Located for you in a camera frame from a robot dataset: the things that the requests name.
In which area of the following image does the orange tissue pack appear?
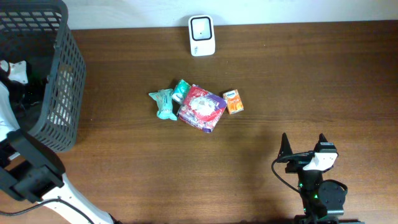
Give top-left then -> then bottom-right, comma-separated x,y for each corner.
223,90 -> 244,114

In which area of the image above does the white barcode scanner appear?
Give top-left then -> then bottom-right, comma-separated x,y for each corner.
188,15 -> 216,57

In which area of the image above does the teal small tissue pack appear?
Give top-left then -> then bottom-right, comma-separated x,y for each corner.
172,79 -> 192,105

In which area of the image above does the grey plastic mesh basket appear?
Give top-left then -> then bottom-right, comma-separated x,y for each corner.
1,1 -> 86,152

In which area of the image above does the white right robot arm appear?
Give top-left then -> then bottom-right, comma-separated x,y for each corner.
271,133 -> 348,223

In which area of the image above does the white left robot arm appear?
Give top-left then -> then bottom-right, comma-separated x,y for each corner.
1,83 -> 120,224

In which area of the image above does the mint green wipes pack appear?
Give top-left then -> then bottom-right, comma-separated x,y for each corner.
149,88 -> 177,121

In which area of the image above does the red purple snack bag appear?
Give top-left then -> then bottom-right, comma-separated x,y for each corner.
177,84 -> 227,133

